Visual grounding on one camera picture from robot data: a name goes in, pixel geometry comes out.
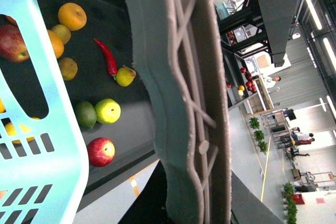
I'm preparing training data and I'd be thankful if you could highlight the grey basket handle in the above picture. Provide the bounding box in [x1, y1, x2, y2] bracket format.
[125, 0, 232, 223]

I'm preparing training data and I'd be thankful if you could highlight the light blue shopping basket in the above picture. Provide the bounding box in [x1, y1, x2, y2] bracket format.
[1, 1, 89, 223]

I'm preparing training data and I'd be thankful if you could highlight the yellow pear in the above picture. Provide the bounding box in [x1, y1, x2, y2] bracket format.
[116, 66, 137, 87]

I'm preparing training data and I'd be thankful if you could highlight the black near fruit tray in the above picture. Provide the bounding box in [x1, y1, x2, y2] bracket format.
[0, 0, 158, 196]

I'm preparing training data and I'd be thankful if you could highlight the bright green apple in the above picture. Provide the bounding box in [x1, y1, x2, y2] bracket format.
[94, 98, 121, 124]

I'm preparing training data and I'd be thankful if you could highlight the red chili pepper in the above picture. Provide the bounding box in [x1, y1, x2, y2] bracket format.
[93, 38, 118, 80]

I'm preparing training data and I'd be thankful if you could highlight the green mango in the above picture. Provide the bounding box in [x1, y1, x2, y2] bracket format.
[75, 101, 97, 129]

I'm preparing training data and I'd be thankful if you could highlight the red apple near edge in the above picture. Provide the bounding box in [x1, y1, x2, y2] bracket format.
[87, 137, 116, 167]

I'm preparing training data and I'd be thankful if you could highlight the olive brown pear lower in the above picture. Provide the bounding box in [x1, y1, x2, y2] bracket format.
[58, 58, 78, 81]

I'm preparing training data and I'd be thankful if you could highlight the orange persimmon centre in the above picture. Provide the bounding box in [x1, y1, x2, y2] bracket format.
[47, 30, 64, 59]

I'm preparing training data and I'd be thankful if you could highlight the yellow orange apple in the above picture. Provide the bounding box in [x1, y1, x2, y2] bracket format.
[58, 3, 87, 31]

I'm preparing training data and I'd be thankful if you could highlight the red yellow apple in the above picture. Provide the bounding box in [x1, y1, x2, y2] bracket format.
[1, 25, 30, 62]

